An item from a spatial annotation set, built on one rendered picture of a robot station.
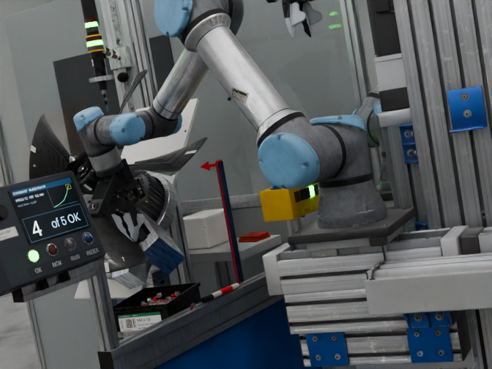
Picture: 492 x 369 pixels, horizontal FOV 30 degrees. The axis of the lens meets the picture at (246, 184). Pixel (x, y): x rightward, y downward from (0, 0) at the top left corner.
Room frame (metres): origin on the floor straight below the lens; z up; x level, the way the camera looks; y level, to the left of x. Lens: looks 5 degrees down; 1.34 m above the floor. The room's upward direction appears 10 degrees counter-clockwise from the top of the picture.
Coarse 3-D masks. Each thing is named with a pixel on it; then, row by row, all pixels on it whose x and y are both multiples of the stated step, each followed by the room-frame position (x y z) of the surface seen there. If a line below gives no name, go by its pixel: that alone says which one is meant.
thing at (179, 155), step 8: (192, 144) 2.56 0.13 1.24; (200, 144) 2.51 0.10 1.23; (176, 152) 2.52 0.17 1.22; (184, 152) 2.49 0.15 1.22; (144, 160) 2.54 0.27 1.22; (152, 160) 2.51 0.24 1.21; (160, 160) 2.48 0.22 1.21; (168, 160) 2.46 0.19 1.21; (176, 160) 2.45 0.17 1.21; (184, 160) 2.43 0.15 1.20; (136, 168) 2.48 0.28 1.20; (144, 168) 2.46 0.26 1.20; (152, 168) 2.44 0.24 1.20; (160, 168) 2.43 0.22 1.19; (168, 168) 2.41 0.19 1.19; (176, 168) 2.40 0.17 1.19
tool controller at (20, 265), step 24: (0, 192) 1.72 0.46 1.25; (24, 192) 1.76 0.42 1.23; (48, 192) 1.81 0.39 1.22; (72, 192) 1.86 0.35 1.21; (0, 216) 1.68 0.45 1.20; (24, 216) 1.74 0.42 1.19; (48, 216) 1.78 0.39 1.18; (72, 216) 1.83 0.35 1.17; (0, 240) 1.67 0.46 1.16; (24, 240) 1.71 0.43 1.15; (48, 240) 1.76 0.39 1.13; (96, 240) 1.85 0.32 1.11; (0, 264) 1.66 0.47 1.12; (24, 264) 1.69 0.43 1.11; (48, 264) 1.73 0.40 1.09; (72, 264) 1.78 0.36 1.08; (0, 288) 1.66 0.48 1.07
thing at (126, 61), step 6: (114, 48) 3.16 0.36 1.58; (120, 48) 3.16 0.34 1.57; (126, 48) 3.16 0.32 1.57; (120, 54) 3.16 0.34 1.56; (126, 54) 3.16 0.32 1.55; (114, 60) 3.16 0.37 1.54; (120, 60) 3.16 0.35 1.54; (126, 60) 3.16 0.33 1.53; (132, 60) 3.24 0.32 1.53; (114, 66) 3.16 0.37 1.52; (120, 66) 3.16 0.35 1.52; (126, 66) 3.16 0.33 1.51; (132, 66) 3.20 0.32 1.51
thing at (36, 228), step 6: (36, 216) 1.76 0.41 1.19; (24, 222) 1.73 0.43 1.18; (30, 222) 1.74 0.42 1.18; (36, 222) 1.75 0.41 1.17; (42, 222) 1.77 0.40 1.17; (30, 228) 1.74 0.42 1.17; (36, 228) 1.75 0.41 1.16; (42, 228) 1.76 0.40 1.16; (30, 234) 1.73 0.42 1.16; (36, 234) 1.74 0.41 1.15; (42, 234) 1.75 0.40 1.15; (48, 234) 1.76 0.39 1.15; (30, 240) 1.72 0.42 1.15; (36, 240) 1.73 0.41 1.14
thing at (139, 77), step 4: (140, 72) 2.74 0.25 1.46; (144, 72) 2.69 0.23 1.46; (136, 76) 2.76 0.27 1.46; (140, 76) 2.70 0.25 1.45; (136, 80) 2.72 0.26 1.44; (140, 80) 2.68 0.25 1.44; (132, 84) 2.76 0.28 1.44; (136, 84) 2.68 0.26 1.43; (132, 88) 2.71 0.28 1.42; (128, 92) 2.72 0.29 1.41; (132, 92) 2.67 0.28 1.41; (124, 96) 2.84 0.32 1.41; (128, 96) 2.68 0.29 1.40; (124, 100) 2.71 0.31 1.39; (124, 104) 2.66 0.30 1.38; (120, 108) 2.70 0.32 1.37; (120, 112) 2.66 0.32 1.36
